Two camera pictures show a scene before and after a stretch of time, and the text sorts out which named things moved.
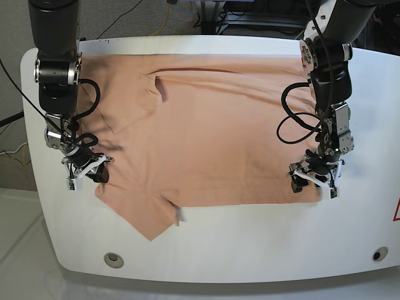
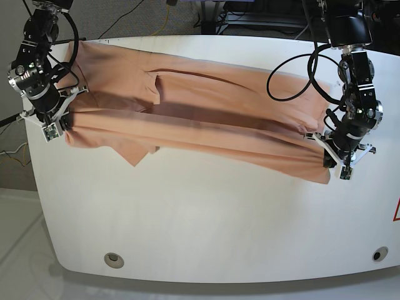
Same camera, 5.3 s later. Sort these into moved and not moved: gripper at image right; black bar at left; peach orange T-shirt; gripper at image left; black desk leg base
Moved: gripper at image left; gripper at image right; peach orange T-shirt
Not moved: black bar at left; black desk leg base
